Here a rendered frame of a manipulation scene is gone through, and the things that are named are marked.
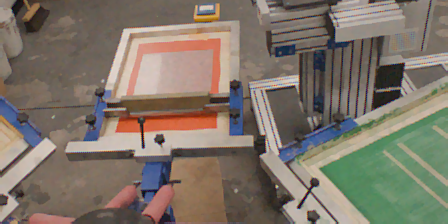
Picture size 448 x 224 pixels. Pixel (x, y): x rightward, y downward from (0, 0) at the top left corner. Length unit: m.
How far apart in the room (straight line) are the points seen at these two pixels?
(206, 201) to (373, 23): 1.39
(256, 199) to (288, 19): 1.18
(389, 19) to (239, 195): 1.35
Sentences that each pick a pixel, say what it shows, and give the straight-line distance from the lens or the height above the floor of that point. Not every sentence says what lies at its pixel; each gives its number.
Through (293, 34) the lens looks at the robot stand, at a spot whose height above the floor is 1.09.
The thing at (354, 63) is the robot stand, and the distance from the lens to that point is 2.56.
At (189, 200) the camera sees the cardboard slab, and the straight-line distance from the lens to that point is 2.87.
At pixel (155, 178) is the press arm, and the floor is 1.04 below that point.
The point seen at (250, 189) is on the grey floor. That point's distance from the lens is 2.90.
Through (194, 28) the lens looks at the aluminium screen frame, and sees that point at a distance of 2.39.
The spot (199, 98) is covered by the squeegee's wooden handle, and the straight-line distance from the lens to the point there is 1.89.
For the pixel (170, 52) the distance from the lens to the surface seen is 2.31.
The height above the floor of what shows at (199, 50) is 0.96.
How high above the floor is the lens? 2.30
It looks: 37 degrees down
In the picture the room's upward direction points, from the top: 12 degrees counter-clockwise
